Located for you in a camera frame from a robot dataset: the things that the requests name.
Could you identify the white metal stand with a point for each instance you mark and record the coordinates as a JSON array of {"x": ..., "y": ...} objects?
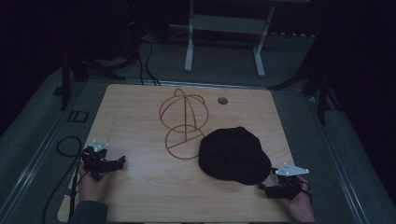
[{"x": 229, "y": 24}]

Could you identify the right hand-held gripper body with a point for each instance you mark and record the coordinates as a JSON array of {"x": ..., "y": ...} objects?
[{"x": 288, "y": 183}]

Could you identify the black tripod stand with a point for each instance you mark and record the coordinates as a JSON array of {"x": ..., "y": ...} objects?
[
  {"x": 317, "y": 84},
  {"x": 76, "y": 68}
]

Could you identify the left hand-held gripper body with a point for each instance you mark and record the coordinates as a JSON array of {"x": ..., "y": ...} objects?
[{"x": 95, "y": 161}]

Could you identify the person's right hand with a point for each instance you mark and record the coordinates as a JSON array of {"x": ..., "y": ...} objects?
[{"x": 300, "y": 205}]

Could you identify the grey table grommet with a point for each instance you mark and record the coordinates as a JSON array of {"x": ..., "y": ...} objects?
[{"x": 222, "y": 100}]

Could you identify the black cap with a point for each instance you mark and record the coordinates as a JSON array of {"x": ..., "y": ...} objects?
[{"x": 234, "y": 155}]

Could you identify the person's left hand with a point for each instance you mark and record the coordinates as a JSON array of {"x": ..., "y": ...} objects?
[{"x": 90, "y": 188}]

